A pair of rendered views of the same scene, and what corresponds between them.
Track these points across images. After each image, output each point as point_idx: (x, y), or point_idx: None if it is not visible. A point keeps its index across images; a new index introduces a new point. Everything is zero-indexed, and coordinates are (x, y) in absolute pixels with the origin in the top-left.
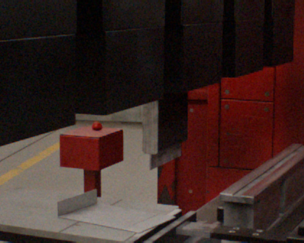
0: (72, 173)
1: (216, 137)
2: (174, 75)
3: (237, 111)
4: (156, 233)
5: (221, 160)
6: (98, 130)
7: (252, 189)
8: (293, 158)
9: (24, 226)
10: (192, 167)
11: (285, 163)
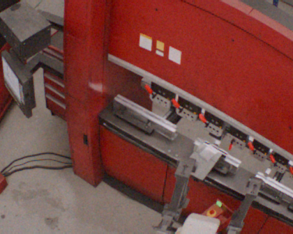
0: None
1: (91, 113)
2: (224, 128)
3: (95, 102)
4: (218, 148)
5: (92, 117)
6: None
7: (171, 125)
8: (137, 106)
9: (211, 167)
10: None
11: (141, 109)
